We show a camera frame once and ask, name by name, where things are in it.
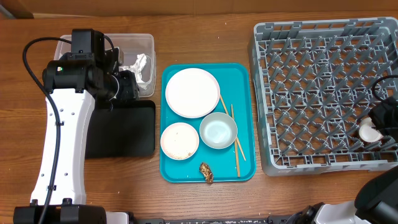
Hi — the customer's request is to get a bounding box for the white cup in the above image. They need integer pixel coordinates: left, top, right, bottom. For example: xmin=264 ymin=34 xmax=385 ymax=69
xmin=358 ymin=117 xmax=383 ymax=143

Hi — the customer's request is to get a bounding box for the white napkin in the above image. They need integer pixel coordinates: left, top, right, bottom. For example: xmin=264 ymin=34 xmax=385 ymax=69
xmin=119 ymin=54 xmax=152 ymax=90

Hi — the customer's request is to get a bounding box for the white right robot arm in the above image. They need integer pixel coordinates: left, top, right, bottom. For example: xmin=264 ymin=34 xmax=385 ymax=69
xmin=286 ymin=96 xmax=397 ymax=223

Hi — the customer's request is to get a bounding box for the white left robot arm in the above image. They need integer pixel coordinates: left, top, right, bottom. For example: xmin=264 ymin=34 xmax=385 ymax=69
xmin=13 ymin=29 xmax=139 ymax=223

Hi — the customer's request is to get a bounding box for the clear plastic bin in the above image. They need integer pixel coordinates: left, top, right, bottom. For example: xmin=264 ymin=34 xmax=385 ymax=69
xmin=47 ymin=34 xmax=155 ymax=101

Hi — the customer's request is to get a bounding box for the grey plastic dish rack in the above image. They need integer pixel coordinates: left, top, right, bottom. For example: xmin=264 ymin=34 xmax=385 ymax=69
xmin=248 ymin=17 xmax=397 ymax=176

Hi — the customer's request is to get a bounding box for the black tray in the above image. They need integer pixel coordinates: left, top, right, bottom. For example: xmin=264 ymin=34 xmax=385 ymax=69
xmin=85 ymin=100 xmax=155 ymax=159

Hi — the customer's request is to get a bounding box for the large white plate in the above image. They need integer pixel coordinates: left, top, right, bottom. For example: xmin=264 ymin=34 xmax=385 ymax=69
xmin=165 ymin=68 xmax=221 ymax=118

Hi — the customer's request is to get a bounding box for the teal plastic tray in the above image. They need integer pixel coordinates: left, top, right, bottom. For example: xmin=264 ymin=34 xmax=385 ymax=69
xmin=159 ymin=63 xmax=256 ymax=183

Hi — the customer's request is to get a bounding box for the wooden chopstick near rack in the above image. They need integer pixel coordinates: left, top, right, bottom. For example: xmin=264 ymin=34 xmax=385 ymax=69
xmin=219 ymin=94 xmax=247 ymax=162

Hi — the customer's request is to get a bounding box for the grey-green bowl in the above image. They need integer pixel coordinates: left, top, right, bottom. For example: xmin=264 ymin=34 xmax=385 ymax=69
xmin=199 ymin=112 xmax=238 ymax=149

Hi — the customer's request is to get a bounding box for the brown food scrap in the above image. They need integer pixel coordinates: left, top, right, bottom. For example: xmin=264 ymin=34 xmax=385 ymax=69
xmin=199 ymin=162 xmax=214 ymax=184

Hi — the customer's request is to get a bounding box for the black rail at table edge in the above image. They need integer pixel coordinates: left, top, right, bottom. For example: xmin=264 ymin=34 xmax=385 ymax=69
xmin=130 ymin=215 xmax=290 ymax=224

